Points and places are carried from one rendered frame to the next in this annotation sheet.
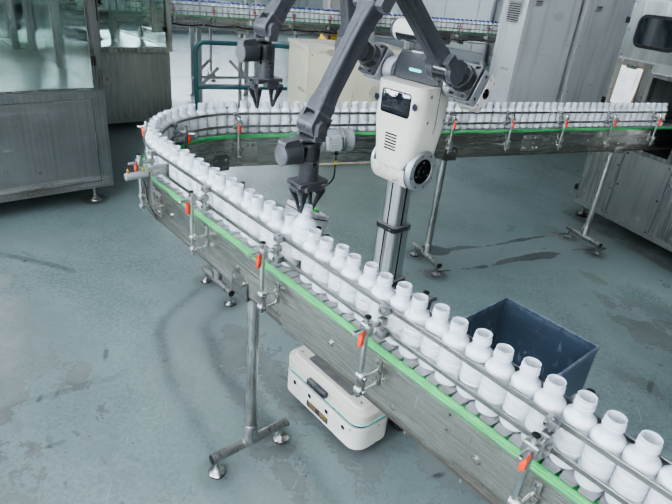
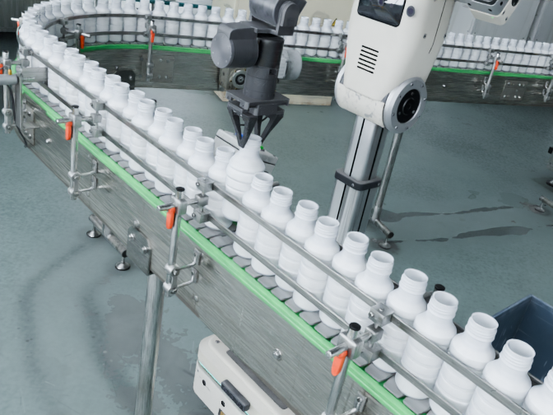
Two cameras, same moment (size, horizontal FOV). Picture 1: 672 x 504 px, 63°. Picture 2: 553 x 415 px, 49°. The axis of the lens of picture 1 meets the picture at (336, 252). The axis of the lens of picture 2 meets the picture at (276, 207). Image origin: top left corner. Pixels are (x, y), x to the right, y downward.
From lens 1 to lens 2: 45 cm
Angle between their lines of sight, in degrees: 3
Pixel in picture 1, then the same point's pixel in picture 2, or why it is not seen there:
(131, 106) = (18, 12)
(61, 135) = not seen: outside the picture
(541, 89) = (508, 34)
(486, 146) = (460, 90)
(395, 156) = (373, 81)
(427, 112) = (427, 20)
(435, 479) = not seen: outside the picture
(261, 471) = not seen: outside the picture
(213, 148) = (114, 60)
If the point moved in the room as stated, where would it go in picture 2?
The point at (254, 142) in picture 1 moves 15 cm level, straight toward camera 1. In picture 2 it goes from (170, 57) to (169, 67)
